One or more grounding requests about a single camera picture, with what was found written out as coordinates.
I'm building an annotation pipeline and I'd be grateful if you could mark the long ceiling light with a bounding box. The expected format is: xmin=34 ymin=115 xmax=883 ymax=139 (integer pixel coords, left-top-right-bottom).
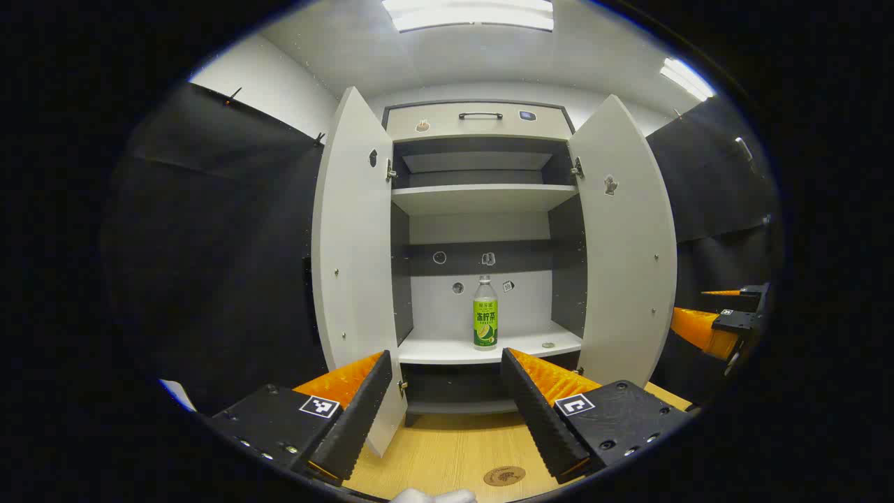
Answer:
xmin=383 ymin=0 xmax=555 ymax=33

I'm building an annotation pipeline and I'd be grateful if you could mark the white printed sheet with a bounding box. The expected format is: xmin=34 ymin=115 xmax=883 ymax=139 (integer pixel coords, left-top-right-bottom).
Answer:
xmin=159 ymin=379 xmax=198 ymax=413

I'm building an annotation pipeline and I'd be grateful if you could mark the white cabinet shelf board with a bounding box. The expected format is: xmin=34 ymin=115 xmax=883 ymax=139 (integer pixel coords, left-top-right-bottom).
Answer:
xmin=391 ymin=184 xmax=579 ymax=216
xmin=398 ymin=321 xmax=582 ymax=365

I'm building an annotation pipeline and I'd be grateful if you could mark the round brown coaster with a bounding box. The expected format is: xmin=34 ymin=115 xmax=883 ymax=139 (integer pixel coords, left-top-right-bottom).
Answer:
xmin=483 ymin=466 xmax=526 ymax=487

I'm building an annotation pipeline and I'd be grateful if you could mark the green label bottle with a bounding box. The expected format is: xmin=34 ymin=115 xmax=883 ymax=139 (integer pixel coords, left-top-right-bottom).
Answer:
xmin=473 ymin=275 xmax=499 ymax=351

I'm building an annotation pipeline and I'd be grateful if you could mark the black backdrop cloth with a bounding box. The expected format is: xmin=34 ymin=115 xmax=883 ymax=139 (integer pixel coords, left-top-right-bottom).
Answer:
xmin=105 ymin=80 xmax=779 ymax=413

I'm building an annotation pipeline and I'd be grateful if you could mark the white cabinet drawer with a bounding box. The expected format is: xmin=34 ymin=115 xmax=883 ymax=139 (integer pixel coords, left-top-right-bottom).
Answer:
xmin=386 ymin=103 xmax=573 ymax=142

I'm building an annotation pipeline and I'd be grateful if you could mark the cabinet door with checkered sticker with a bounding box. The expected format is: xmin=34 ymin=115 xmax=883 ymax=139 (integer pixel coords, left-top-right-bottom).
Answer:
xmin=312 ymin=87 xmax=408 ymax=458

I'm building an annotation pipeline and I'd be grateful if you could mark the small ceiling light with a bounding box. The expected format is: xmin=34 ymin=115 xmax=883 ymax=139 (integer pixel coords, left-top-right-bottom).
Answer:
xmin=660 ymin=57 xmax=717 ymax=102

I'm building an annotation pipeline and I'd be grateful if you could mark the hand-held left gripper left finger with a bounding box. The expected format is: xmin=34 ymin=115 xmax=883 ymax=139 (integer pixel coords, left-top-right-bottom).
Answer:
xmin=208 ymin=351 xmax=394 ymax=486

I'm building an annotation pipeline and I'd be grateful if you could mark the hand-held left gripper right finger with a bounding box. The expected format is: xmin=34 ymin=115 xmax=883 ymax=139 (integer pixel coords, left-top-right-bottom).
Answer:
xmin=500 ymin=347 xmax=694 ymax=485

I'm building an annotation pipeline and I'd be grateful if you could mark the cabinet door with square stickers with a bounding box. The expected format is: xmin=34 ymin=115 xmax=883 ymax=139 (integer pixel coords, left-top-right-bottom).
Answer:
xmin=567 ymin=95 xmax=678 ymax=388

